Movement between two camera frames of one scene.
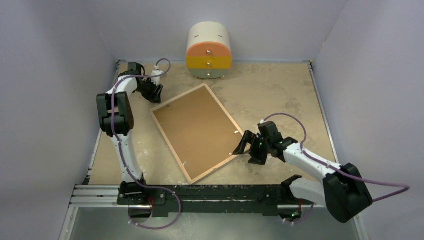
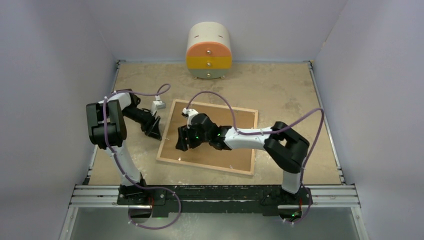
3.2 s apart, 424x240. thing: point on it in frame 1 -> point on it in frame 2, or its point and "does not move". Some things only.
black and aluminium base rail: [183, 200] does not move
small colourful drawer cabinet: [209, 53] does not move
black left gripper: [155, 96] -> [151, 127]
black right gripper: [249, 137] -> [184, 133]
